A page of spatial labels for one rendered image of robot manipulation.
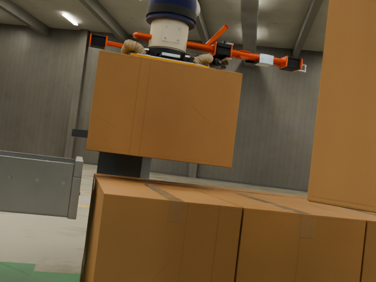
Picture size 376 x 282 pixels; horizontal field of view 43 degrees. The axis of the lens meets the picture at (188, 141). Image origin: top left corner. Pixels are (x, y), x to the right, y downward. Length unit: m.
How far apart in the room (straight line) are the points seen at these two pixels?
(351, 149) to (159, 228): 0.74
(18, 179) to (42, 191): 0.09
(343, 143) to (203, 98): 1.30
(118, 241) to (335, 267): 0.66
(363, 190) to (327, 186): 0.06
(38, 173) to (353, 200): 1.26
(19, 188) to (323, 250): 1.03
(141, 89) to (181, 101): 0.17
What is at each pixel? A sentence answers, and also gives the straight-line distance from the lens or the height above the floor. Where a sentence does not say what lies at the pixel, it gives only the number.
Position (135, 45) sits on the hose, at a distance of 2.03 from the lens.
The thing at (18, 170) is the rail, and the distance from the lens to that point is 1.75.
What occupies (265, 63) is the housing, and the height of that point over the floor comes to 1.15.
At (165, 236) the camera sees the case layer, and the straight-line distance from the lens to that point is 1.33.
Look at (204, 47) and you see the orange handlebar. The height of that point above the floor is 1.17.
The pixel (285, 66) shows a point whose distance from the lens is 2.29.
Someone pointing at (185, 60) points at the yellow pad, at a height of 1.08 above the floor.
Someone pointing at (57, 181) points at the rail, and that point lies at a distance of 1.75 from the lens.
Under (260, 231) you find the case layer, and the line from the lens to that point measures 1.41.
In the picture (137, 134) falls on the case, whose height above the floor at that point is 0.74.
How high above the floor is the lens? 0.66
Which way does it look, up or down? 2 degrees up
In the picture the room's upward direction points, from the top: 7 degrees clockwise
